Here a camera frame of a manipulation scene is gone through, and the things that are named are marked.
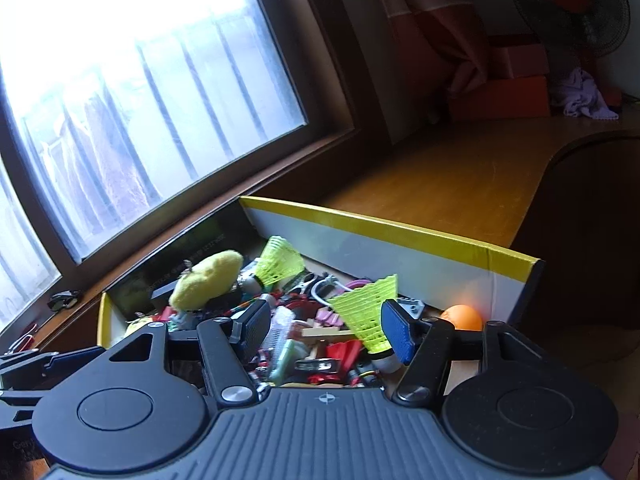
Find black glasses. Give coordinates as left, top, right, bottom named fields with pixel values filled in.
left=47, top=289, right=84, bottom=311

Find small orange box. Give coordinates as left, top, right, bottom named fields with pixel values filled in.
left=487, top=42, right=552, bottom=81

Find pink curtain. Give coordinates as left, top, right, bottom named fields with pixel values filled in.
left=369, top=0, right=492, bottom=99

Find pile of small odds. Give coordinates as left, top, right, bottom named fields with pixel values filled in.
left=124, top=269, right=427, bottom=389

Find window with metal bars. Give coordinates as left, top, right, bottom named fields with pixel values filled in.
left=0, top=0, right=362, bottom=333

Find black standing fan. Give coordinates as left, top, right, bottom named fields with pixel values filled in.
left=509, top=0, right=632, bottom=61

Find orange ping-pong ball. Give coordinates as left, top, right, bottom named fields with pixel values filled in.
left=439, top=304, right=484, bottom=332

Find purple cloth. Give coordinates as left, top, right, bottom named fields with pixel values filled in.
left=549, top=67, right=621, bottom=122

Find yellow plush toy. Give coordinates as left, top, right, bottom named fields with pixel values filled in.
left=168, top=249, right=245, bottom=310

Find red-handled pliers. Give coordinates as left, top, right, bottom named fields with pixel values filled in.
left=7, top=326, right=37, bottom=354

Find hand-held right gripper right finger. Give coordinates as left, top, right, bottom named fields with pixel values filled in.
left=380, top=299, right=542, bottom=406

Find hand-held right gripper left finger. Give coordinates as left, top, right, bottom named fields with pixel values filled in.
left=107, top=299, right=274, bottom=404

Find yellow cardboard box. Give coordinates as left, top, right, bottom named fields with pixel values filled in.
left=97, top=195, right=545, bottom=387

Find green plastic shuttlecock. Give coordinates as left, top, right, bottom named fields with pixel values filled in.
left=251, top=234, right=306, bottom=294
left=327, top=273, right=404, bottom=374

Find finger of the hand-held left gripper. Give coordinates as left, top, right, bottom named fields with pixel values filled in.
left=0, top=348, right=105, bottom=378
left=0, top=384, right=43, bottom=408

